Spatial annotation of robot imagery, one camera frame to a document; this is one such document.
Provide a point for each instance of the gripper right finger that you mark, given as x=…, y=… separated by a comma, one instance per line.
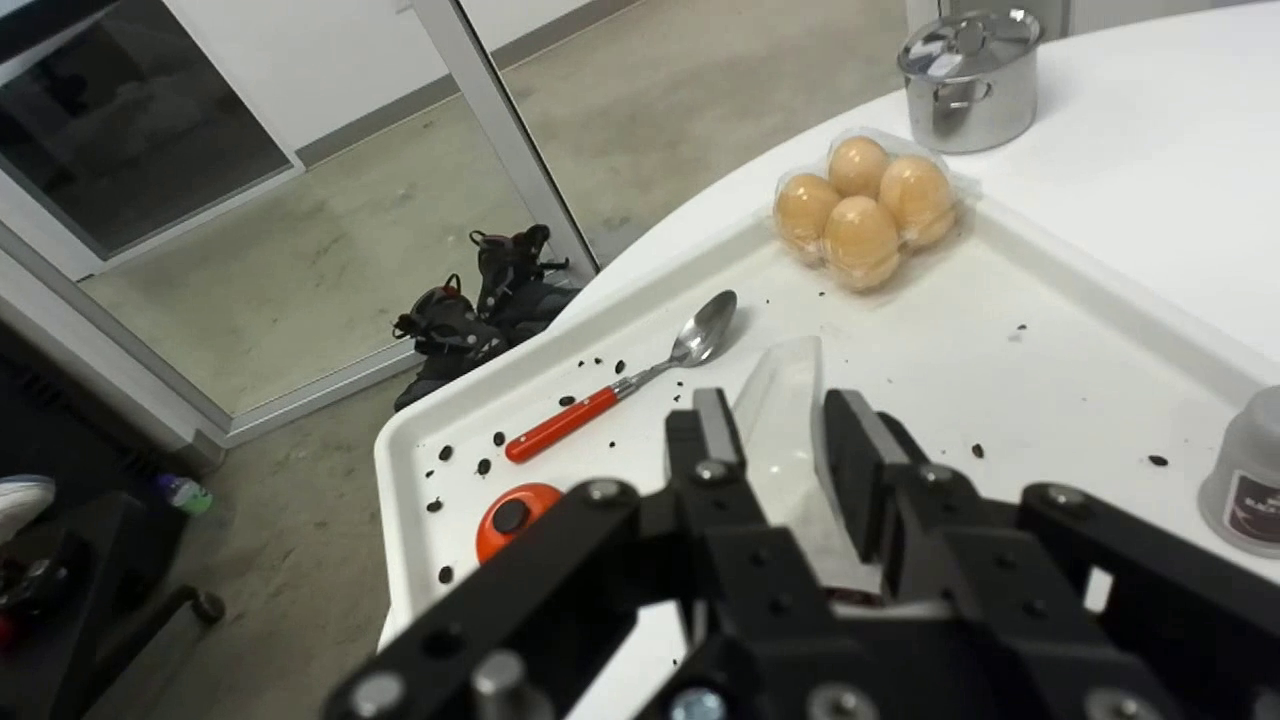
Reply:
x=1120, y=580

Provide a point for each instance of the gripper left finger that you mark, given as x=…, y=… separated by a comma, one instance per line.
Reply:
x=560, y=570

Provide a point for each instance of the clear plastic jug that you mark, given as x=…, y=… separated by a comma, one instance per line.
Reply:
x=785, y=420

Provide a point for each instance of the orange disc with black button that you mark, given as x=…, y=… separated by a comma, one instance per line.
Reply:
x=510, y=518

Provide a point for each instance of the frosted jar with dark label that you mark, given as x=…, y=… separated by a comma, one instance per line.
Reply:
x=1250, y=470

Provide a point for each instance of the white plastic tray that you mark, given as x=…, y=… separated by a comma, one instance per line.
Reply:
x=1000, y=380

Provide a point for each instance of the pair of black shoes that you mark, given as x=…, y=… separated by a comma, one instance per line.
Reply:
x=470, y=320

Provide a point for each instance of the green plastic bottle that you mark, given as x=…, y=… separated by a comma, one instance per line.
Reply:
x=185, y=493

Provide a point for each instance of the brown egg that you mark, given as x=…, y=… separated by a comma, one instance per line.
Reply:
x=802, y=212
x=918, y=198
x=860, y=242
x=859, y=165

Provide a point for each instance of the clear plastic egg carton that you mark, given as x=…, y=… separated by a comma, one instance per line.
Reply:
x=868, y=215

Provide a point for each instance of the black furniture piece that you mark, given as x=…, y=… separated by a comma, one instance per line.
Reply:
x=80, y=600

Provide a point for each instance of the small steel pot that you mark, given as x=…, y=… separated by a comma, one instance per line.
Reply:
x=975, y=105

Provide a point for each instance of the steel pot lid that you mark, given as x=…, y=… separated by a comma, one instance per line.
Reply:
x=965, y=40

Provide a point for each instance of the dark window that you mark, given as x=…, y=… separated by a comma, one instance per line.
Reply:
x=130, y=130

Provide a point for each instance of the glass partition with white frame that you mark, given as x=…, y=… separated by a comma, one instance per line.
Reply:
x=520, y=150

